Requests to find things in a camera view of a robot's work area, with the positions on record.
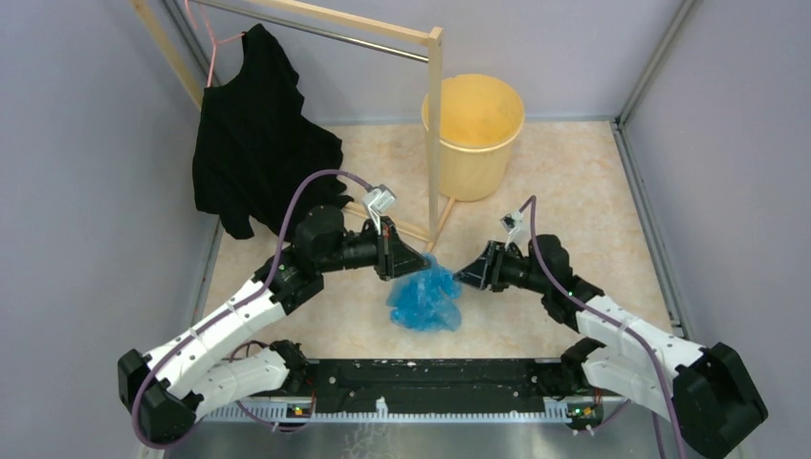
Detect yellow plastic trash bin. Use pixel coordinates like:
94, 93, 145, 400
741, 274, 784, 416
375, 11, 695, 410
421, 74, 525, 202

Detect white slotted cable duct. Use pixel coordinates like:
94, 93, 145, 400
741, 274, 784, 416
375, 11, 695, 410
204, 398, 572, 425

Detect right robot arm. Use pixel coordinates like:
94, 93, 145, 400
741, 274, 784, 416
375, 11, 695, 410
453, 234, 769, 458

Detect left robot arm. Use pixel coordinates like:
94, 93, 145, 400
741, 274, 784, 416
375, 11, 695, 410
118, 206, 430, 448

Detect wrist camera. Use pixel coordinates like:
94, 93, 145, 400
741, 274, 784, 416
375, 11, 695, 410
362, 185, 397, 234
500, 210, 526, 245

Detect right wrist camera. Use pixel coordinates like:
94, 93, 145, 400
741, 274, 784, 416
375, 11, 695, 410
500, 210, 526, 245

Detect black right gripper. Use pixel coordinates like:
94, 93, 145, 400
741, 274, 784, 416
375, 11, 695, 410
453, 239, 550, 295

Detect pink clothes hanger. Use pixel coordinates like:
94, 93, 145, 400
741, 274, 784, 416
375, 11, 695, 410
183, 0, 245, 88

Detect black hanging shirt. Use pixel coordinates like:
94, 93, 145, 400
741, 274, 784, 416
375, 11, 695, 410
192, 24, 343, 240

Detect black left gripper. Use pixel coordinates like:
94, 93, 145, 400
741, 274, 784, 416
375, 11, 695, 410
318, 215, 431, 281

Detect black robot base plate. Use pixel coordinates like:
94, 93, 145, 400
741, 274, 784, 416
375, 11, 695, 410
247, 356, 625, 416

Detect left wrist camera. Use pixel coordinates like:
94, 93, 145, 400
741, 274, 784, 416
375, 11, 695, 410
362, 185, 397, 234

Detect blue plastic trash bag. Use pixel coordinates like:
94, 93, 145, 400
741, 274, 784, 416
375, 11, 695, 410
386, 253, 462, 333

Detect wooden clothes rack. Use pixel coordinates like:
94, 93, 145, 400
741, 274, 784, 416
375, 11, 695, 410
128, 1, 455, 251

